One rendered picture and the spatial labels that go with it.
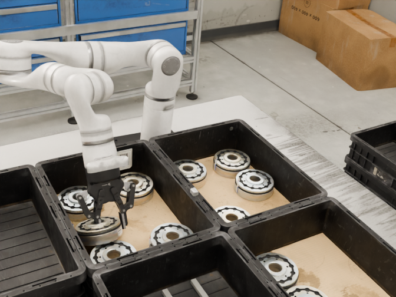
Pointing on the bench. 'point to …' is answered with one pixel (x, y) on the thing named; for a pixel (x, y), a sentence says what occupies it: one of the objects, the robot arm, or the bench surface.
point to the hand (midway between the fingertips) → (111, 224)
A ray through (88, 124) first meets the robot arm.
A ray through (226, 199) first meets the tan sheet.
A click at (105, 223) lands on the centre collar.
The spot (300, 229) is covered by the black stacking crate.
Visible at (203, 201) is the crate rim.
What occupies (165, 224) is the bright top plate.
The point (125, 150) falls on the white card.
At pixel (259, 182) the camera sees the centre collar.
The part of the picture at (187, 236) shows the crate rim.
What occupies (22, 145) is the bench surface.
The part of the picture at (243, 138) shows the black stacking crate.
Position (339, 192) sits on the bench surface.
